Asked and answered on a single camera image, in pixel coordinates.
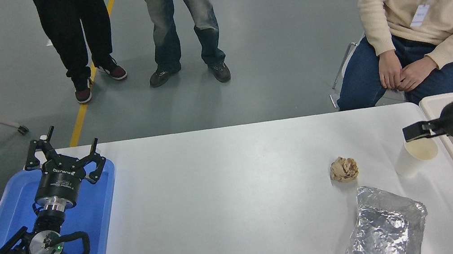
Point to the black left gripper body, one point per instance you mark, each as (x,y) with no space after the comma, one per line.
(59,183)

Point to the white paper cup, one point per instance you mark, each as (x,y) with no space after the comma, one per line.
(411,161)

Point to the seated person's left hand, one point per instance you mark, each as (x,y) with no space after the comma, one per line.
(418,71)

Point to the seated person's right hand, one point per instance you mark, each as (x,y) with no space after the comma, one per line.
(390,69)

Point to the crumpled tan paper ball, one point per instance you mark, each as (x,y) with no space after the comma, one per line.
(343,169)

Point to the grey metal folding chair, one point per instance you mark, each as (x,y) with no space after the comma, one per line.
(342,70)

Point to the crumpled silver foil tray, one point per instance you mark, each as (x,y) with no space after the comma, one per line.
(383,229)

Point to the standing person in black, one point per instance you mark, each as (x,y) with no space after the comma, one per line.
(74,28)

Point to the standing person in denim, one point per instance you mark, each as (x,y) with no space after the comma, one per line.
(168,18)

